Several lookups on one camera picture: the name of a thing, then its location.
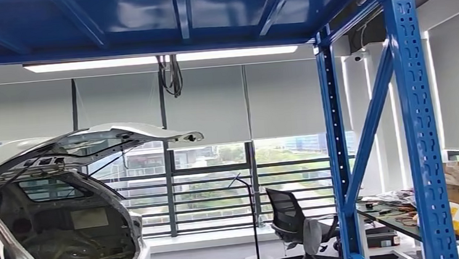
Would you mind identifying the black equipment case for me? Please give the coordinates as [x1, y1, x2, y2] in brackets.
[364, 226, 402, 250]

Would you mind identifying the white car tailgate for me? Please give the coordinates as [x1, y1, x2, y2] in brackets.
[0, 115, 207, 182]

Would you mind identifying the hanging black cable bundle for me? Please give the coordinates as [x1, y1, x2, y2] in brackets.
[155, 54, 185, 100]

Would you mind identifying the orange cable coil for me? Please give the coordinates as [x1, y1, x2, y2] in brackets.
[390, 211, 420, 230]

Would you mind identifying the blue steel shelf rack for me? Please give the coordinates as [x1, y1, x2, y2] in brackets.
[0, 0, 459, 259]

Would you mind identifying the dark top work desk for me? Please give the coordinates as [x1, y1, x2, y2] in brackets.
[356, 192, 459, 259]

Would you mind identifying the black mesh office chair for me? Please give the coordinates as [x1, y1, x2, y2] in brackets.
[265, 183, 343, 259]

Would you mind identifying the grey jacket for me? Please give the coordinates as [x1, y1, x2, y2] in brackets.
[300, 217, 325, 257]

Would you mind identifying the long ceiling light strip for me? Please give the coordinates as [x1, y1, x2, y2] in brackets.
[22, 43, 300, 75]

